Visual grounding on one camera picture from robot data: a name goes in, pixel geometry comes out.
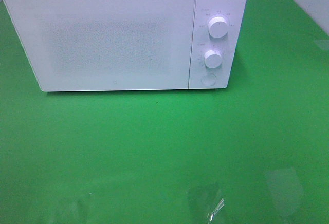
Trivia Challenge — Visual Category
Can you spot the white microwave knob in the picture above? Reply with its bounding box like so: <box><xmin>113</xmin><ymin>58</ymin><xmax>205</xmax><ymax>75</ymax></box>
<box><xmin>204</xmin><ymin>50</ymin><xmax>223</xmax><ymax>69</ymax></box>
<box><xmin>208</xmin><ymin>16</ymin><xmax>229</xmax><ymax>39</ymax></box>

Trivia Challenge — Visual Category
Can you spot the white microwave door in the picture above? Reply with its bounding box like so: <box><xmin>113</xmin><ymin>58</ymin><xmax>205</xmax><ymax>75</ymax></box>
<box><xmin>4</xmin><ymin>0</ymin><xmax>195</xmax><ymax>92</ymax></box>

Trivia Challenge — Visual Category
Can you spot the white microwave oven body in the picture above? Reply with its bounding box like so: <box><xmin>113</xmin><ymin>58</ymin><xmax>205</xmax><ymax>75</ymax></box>
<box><xmin>2</xmin><ymin>0</ymin><xmax>248</xmax><ymax>92</ymax></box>

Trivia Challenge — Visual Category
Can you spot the clear tape patch far right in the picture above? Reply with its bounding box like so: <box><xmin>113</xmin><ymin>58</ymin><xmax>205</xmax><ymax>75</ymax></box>
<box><xmin>314</xmin><ymin>40</ymin><xmax>329</xmax><ymax>51</ymax></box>

